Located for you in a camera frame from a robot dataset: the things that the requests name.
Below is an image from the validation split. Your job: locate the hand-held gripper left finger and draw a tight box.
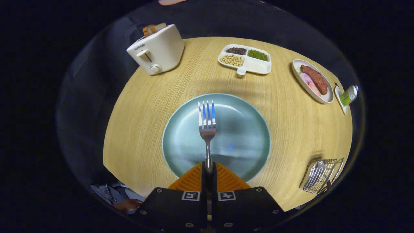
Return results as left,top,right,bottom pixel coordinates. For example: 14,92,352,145
130,162,208,232

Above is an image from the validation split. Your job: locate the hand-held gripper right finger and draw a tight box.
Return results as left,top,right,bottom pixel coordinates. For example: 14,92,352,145
210,162,285,232

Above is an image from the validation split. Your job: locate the steel fork with dark handle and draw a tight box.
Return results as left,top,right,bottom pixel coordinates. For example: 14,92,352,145
198,100,217,172

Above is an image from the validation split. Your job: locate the teal round plate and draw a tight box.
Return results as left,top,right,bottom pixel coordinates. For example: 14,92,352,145
162,93,271,183

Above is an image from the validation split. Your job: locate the brown rounded object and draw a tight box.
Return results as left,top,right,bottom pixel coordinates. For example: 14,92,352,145
113,198,143,214

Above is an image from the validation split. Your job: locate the grey blue clothing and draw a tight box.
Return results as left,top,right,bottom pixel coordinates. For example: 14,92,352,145
91,182,146,206

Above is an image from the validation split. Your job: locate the white divided dish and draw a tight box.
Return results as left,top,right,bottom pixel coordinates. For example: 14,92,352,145
218,44,272,76

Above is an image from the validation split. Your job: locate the pile of yellow soybeans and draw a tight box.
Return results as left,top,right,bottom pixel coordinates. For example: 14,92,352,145
220,54,244,67

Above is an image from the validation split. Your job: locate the pile of green beans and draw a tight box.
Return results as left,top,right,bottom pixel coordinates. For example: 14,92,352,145
248,49,269,62

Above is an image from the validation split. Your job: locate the red pink meat slice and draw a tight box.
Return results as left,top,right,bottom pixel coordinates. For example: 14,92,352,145
307,81,323,97

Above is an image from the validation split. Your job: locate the cream white toaster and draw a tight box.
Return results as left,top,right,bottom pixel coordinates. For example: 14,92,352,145
126,24,185,76

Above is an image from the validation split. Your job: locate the white oval plate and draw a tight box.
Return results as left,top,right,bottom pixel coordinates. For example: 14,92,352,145
292,59,334,104

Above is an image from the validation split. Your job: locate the brown grilled steak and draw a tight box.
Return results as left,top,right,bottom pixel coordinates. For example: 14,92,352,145
301,65,328,95

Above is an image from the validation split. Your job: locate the small white dish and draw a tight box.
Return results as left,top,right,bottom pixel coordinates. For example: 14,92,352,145
334,85,349,115

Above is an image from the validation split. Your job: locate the green label bottle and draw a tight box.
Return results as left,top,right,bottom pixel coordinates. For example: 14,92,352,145
340,85,359,107

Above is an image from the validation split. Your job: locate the metal wire rack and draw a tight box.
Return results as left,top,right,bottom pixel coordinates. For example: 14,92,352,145
299,158,344,195

